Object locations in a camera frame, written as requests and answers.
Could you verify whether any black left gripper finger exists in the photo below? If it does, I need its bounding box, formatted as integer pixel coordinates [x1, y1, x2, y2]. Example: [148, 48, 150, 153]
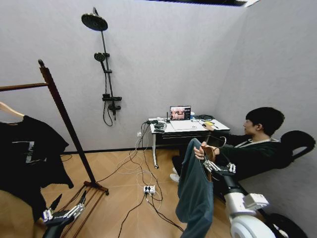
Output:
[42, 193, 63, 222]
[64, 190, 88, 220]

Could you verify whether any brown wooden hanger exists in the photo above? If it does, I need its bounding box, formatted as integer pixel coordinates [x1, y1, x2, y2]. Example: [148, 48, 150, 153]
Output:
[200, 136, 228, 184]

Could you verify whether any teal garment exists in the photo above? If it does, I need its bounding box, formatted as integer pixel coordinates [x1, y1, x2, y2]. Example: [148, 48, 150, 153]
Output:
[175, 137, 215, 238]

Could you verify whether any pale wooden hanger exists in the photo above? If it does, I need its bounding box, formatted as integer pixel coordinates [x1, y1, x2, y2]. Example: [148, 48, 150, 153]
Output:
[0, 101, 26, 124]

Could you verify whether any person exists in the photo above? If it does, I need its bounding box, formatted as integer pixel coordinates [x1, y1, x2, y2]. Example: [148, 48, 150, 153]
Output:
[169, 107, 298, 189]

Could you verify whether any white shoe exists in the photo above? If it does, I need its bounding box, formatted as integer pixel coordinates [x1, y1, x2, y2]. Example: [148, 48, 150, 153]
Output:
[169, 167, 181, 183]

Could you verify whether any open laptop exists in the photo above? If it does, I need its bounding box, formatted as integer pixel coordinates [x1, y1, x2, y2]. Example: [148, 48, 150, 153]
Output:
[169, 106, 199, 131]

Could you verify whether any black printed t-shirt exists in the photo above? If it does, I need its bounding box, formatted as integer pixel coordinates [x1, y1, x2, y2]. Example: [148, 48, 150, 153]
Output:
[0, 115, 75, 223]

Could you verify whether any white power strip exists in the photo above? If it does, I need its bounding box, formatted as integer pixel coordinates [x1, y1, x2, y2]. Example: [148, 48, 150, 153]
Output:
[143, 184, 157, 195]

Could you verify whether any black office chair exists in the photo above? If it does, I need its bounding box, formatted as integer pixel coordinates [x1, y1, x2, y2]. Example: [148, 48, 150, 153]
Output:
[271, 130, 317, 176]

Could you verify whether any black rounded object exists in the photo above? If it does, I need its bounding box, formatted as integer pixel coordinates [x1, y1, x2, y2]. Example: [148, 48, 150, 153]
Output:
[262, 212, 308, 238]

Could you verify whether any dark wooden clothes rack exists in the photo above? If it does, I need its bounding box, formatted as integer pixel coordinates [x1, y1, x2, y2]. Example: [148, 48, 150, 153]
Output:
[0, 59, 110, 238]

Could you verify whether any black shower mixer with shelf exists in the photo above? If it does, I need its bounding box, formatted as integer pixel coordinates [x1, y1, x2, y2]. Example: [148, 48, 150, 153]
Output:
[102, 93, 123, 121]

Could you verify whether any black round rain shower head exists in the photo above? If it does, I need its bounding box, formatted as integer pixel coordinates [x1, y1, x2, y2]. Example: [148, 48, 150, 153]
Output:
[81, 7, 109, 32]

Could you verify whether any white desk with black frame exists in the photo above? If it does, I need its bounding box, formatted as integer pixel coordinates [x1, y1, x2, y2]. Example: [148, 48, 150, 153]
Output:
[149, 119, 231, 170]

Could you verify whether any long black floor cable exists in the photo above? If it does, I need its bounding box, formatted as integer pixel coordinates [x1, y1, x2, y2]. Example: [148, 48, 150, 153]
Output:
[118, 193, 149, 238]

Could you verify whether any white floor cable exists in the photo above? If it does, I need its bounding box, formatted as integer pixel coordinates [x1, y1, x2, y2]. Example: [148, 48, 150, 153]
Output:
[115, 133, 163, 202]

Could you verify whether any black cable from desk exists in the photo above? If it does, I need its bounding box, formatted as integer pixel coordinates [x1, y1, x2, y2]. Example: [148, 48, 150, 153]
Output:
[96, 121, 152, 183]

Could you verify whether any black shower hose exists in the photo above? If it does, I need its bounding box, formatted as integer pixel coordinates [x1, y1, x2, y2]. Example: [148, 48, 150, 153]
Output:
[102, 60, 114, 127]

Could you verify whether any black shower rail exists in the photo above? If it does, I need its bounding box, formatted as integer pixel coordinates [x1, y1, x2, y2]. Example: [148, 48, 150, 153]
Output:
[100, 29, 115, 98]

